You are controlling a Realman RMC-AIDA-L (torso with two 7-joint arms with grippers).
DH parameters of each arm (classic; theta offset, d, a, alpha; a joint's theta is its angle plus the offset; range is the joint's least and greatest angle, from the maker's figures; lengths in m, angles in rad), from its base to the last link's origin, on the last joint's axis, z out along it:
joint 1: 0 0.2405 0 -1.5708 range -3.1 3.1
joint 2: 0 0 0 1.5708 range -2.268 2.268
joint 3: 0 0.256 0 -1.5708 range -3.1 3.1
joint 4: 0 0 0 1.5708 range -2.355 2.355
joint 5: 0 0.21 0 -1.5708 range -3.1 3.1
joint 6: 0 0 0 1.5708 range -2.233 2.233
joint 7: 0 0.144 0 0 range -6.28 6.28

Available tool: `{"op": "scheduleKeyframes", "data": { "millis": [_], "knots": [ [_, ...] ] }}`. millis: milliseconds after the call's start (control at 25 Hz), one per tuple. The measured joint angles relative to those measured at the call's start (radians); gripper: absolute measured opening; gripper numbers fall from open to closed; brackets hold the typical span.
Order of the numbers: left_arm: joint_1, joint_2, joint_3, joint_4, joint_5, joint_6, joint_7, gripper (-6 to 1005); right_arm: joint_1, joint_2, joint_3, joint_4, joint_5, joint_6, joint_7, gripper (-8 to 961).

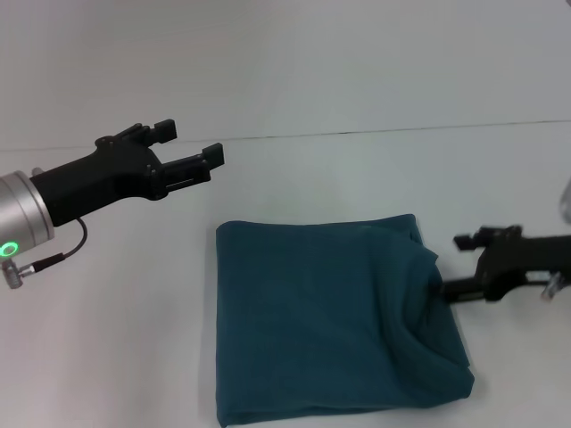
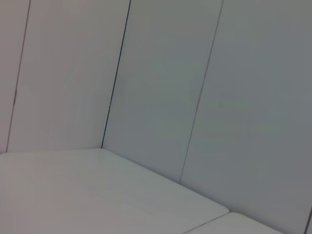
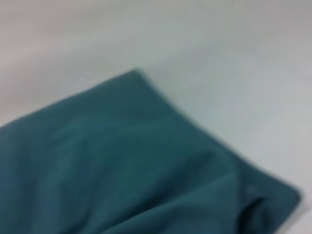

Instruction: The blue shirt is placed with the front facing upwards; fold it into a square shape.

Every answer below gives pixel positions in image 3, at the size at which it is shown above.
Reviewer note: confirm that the teal blue printed t-shirt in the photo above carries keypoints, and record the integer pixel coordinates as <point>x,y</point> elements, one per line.
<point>122,170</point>

